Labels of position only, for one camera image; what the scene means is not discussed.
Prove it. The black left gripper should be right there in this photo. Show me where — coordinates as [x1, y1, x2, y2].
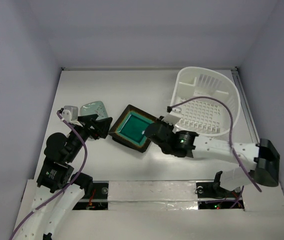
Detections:
[66, 113, 112, 161]

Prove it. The light green speckled plate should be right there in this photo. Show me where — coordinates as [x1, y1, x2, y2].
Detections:
[80, 101, 108, 120]

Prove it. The dark teal square plate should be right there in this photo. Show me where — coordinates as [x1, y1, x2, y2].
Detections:
[108, 104, 156, 153]

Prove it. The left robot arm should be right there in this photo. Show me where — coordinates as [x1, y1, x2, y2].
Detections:
[10, 106, 112, 240]

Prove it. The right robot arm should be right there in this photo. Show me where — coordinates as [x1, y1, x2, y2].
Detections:
[145, 121, 280, 196]

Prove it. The white plastic dish rack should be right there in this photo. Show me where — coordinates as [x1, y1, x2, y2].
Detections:
[170, 66, 241, 137]

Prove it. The silver foil tape strip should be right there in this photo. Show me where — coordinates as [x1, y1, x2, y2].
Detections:
[107, 180, 198, 211]

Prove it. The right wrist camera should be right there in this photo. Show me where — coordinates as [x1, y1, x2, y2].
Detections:
[159, 106, 182, 126]

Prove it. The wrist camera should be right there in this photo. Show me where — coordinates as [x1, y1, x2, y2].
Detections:
[57, 105, 82, 126]
[159, 106, 182, 126]

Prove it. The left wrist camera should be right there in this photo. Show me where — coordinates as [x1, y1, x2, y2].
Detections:
[57, 105, 82, 126]

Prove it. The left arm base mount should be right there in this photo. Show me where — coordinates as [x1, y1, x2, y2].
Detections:
[73, 181, 109, 211]

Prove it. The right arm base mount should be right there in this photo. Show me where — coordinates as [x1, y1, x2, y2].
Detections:
[194, 181, 245, 210]

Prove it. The metal rail at right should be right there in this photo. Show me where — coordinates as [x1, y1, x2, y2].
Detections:
[231, 68, 260, 143]

